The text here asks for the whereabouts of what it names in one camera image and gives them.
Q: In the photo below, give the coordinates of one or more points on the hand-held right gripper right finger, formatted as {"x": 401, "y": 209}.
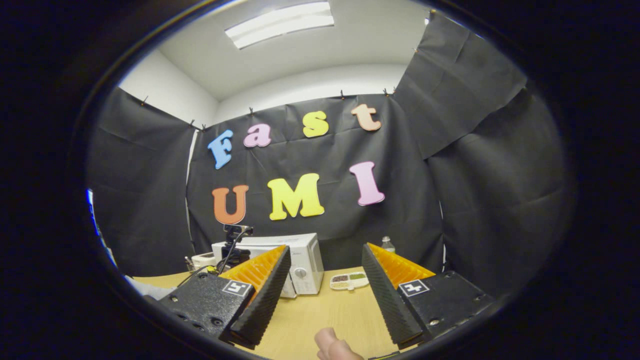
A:
{"x": 385, "y": 295}

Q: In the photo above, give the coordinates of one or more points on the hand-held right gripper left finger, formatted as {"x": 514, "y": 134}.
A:
{"x": 265, "y": 295}

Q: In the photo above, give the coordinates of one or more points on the white microwave oven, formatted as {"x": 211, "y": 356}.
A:
{"x": 307, "y": 260}

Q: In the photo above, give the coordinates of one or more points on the small white appliance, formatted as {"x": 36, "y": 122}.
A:
{"x": 204, "y": 260}

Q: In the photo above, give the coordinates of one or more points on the white divided snack dish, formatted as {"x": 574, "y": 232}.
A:
{"x": 350, "y": 281}

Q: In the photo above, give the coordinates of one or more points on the green label drink bottle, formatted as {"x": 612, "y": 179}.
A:
{"x": 388, "y": 245}

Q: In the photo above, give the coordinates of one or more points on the black backdrop cloth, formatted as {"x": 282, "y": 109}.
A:
{"x": 500, "y": 200}

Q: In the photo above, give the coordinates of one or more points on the ceiling light panel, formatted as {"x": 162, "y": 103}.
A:
{"x": 280, "y": 24}

